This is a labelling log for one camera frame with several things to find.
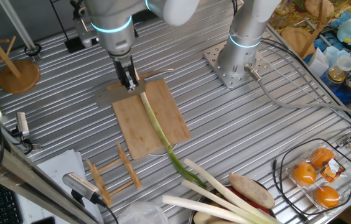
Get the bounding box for red vegetable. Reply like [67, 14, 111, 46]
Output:
[221, 185, 272, 216]

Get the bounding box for glass flask with yellow liquid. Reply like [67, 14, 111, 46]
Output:
[327, 55, 351, 84]

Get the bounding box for wooden cutting board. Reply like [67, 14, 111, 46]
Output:
[106, 77, 192, 161]

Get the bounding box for metal camera mount clamp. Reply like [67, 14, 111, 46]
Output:
[9, 127, 42, 155]

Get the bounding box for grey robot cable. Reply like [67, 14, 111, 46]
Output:
[243, 63, 351, 124]

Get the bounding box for clear plastic bag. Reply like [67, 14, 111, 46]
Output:
[117, 201, 171, 224]

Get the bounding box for metal bowl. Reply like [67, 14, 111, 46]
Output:
[187, 185, 276, 224]

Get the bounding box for aluminium frame beam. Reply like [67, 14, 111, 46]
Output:
[0, 124, 101, 224]

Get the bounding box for wooden mug tree stand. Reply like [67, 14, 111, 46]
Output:
[280, 0, 329, 60]
[0, 14, 41, 95]

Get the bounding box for white paper sheets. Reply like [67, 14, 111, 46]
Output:
[16, 149, 105, 224]

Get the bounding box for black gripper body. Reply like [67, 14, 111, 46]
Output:
[112, 55, 136, 80]

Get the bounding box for wooden knife rack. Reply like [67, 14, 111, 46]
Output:
[85, 142, 143, 207]

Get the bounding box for clear glass bottle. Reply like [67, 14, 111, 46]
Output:
[269, 0, 292, 27]

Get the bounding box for round woven wooden item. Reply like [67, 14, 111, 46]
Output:
[304, 0, 335, 19]

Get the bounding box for blue cloth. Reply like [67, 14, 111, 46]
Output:
[312, 6, 351, 105]

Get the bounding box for small silver camera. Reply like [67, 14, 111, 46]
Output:
[15, 111, 30, 138]

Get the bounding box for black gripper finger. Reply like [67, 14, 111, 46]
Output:
[119, 75, 131, 91]
[127, 70, 141, 91]

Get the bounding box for silver camera with black cable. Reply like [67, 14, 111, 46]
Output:
[62, 172, 119, 224]

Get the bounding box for thin black cable loop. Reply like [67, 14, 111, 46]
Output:
[271, 138, 351, 223]

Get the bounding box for white paper box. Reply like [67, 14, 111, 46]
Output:
[307, 47, 331, 78]

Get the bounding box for steel cleaver knife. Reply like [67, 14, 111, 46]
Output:
[94, 67, 176, 109]

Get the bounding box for black cables at robot base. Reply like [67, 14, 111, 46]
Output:
[260, 37, 351, 127]

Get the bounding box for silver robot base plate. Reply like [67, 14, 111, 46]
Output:
[202, 40, 271, 90]

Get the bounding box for aluminium pole with black ring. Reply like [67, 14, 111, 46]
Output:
[0, 0, 43, 62]

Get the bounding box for pale potato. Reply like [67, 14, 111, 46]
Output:
[193, 211, 226, 224]

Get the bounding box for orange label sticker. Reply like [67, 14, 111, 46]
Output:
[319, 157, 347, 184]

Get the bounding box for orange fruit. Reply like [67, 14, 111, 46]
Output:
[291, 161, 317, 187]
[312, 185, 341, 209]
[310, 147, 335, 170]

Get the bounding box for black stand with thin rod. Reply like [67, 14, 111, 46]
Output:
[49, 0, 101, 54]

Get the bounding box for brown sweet potato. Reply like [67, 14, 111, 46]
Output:
[227, 172, 276, 210]

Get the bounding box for long scallion with green top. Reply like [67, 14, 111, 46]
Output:
[133, 68, 208, 189]

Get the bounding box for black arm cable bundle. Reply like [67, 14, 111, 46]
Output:
[230, 0, 239, 18]

